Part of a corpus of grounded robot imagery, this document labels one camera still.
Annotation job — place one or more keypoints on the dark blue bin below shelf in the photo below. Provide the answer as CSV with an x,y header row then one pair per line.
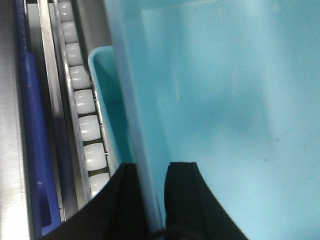
x,y
45,209

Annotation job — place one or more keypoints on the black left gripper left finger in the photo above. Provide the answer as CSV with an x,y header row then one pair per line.
x,y
117,212

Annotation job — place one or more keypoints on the light blue plastic bin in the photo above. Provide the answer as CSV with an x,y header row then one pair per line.
x,y
104,74
234,86

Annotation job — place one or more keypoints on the white roller conveyor track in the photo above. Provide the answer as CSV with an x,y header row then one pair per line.
x,y
82,28

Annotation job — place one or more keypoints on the stainless steel shelf front rail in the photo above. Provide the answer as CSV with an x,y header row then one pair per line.
x,y
14,219

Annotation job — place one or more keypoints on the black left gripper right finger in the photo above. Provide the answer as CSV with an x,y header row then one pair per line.
x,y
192,210

